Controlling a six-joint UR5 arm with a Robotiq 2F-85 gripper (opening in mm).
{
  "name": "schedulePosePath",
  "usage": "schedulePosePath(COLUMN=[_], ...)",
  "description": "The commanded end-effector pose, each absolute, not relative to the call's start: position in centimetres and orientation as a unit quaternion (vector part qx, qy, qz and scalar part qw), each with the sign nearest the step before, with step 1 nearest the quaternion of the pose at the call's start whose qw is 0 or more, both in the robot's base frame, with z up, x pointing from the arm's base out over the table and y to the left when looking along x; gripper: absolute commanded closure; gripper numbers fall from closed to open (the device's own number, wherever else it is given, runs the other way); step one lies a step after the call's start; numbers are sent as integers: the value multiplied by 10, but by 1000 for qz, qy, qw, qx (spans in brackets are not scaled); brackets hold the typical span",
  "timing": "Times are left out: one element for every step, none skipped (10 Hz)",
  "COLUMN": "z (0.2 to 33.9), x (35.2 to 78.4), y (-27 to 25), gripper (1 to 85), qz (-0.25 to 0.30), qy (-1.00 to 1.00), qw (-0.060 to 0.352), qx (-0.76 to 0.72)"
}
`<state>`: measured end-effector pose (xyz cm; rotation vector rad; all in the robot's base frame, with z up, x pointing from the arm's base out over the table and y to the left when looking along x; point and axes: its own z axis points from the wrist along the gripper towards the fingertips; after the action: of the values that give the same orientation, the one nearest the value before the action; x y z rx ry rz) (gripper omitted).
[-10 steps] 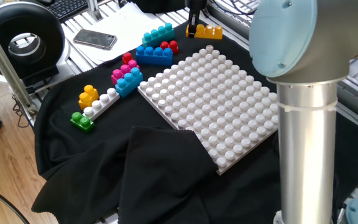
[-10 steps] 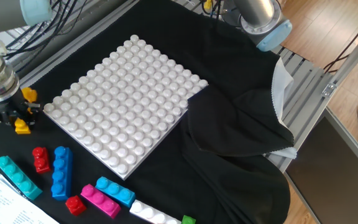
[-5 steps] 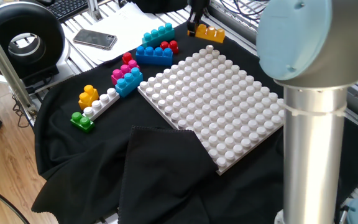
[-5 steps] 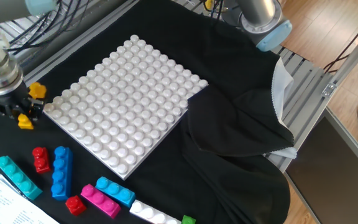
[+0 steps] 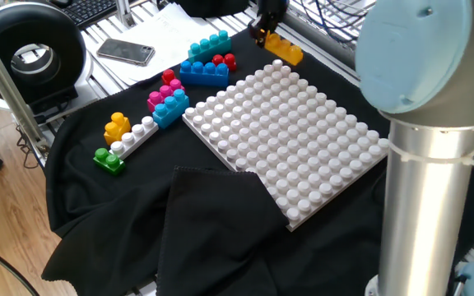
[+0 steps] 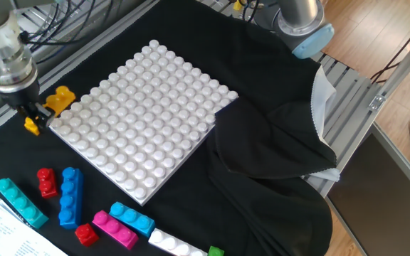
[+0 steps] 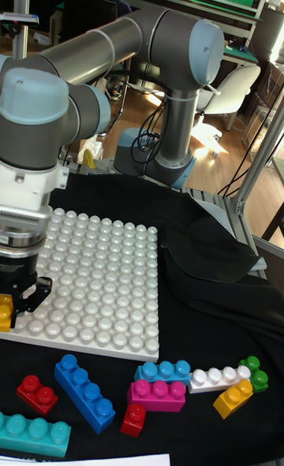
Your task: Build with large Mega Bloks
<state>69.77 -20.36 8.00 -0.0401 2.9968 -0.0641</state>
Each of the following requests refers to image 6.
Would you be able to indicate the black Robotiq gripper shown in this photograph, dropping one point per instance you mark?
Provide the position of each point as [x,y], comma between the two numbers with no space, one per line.
[20,97]

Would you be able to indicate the yellow four-stud block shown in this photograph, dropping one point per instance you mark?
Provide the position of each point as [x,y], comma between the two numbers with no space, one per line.
[61,99]

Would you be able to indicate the red two-stud block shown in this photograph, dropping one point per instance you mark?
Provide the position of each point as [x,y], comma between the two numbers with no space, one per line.
[47,185]

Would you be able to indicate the blue four-stud block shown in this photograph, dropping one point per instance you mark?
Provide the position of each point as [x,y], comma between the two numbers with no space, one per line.
[70,199]

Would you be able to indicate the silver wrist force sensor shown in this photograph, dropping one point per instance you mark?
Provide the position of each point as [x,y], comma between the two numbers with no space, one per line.
[9,71]

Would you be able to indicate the teal four-stud block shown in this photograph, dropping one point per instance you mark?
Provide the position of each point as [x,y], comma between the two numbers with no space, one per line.
[21,204]

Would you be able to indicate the white studded baseplate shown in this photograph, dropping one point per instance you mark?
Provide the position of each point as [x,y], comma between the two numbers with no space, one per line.
[137,149]

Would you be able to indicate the white printed paper sheet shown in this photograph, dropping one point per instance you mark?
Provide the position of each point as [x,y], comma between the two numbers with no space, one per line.
[5,234]

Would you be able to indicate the small red block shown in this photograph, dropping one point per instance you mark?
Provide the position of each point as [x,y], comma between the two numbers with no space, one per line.
[86,234]

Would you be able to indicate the pink three-stud block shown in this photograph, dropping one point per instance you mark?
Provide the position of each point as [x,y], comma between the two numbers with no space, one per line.
[115,229]

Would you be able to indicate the light blue three-stud block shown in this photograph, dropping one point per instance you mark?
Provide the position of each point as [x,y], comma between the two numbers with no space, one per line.
[132,218]

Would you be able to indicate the white four-stud block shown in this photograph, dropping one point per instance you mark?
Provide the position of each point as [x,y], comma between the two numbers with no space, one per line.
[171,245]

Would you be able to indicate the green two-stud block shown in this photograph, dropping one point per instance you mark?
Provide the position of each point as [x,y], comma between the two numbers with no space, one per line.
[215,251]

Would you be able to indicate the black cloth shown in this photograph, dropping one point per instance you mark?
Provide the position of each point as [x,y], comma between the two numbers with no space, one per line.
[262,142]

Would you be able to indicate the small yellow item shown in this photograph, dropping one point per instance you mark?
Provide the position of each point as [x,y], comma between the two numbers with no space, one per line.
[238,5]

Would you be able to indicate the white cloth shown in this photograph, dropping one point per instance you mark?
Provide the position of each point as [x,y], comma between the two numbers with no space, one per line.
[320,99]

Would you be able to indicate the dark flat panel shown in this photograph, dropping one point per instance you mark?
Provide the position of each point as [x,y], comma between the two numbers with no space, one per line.
[376,199]

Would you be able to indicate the metal corner bracket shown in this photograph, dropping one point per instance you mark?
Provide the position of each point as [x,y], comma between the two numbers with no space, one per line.
[376,103]

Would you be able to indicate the aluminium frame post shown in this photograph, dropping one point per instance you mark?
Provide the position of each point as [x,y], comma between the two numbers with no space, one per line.
[400,71]

